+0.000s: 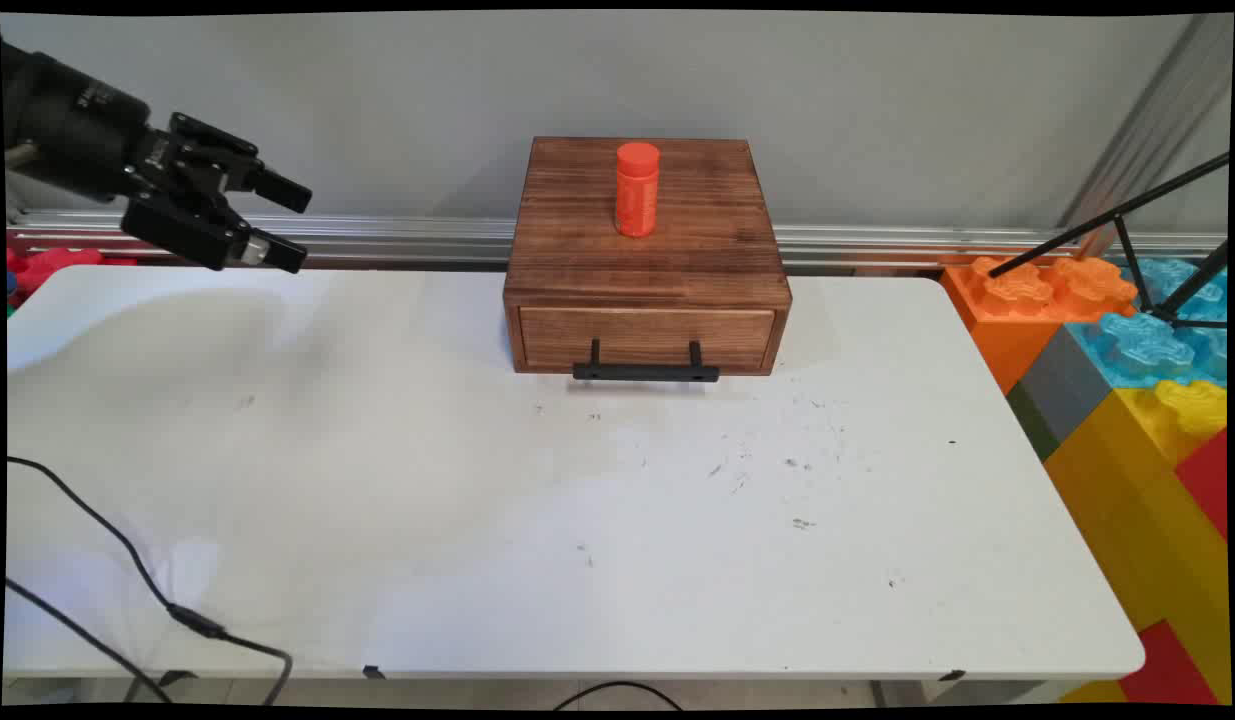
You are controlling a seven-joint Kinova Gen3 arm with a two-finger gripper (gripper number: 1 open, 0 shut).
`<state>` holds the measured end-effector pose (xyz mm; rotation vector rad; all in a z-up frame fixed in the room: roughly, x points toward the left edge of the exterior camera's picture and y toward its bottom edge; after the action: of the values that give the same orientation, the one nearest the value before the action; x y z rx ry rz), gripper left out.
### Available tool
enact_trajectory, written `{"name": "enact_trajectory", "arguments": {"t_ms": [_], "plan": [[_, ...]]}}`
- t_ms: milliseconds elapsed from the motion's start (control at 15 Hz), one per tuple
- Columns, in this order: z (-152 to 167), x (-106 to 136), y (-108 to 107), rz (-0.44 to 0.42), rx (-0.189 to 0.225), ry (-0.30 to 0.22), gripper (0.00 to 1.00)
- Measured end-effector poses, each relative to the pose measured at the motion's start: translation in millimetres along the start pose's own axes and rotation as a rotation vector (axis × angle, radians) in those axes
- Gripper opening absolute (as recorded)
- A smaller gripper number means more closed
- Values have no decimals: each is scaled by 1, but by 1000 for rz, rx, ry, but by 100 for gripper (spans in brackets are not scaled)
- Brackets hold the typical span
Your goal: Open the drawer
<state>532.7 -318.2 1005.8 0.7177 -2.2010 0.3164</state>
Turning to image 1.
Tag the orange giant building block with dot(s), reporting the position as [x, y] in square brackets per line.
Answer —
[1017, 320]

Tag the grey giant building block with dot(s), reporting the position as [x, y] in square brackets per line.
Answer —
[1062, 385]

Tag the black tripod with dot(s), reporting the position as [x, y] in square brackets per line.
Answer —
[1127, 240]

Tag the red giant building block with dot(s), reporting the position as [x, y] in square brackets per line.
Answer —
[1207, 480]
[1172, 665]

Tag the brown wooden drawer box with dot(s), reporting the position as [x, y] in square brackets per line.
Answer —
[697, 250]

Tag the green giant building block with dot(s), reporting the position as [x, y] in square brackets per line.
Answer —
[1032, 420]

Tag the aluminium rail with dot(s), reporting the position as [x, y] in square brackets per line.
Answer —
[397, 240]

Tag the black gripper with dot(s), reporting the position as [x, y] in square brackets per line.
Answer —
[77, 125]

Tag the blue giant building block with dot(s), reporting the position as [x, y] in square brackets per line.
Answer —
[1152, 345]

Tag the black table clip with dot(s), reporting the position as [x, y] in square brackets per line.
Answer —
[177, 678]
[373, 672]
[952, 676]

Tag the orange plastic bottle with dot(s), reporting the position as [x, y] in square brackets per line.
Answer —
[637, 195]

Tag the yellow giant building block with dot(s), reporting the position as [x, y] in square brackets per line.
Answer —
[1147, 500]

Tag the red toy block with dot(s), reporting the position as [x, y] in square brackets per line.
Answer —
[52, 265]

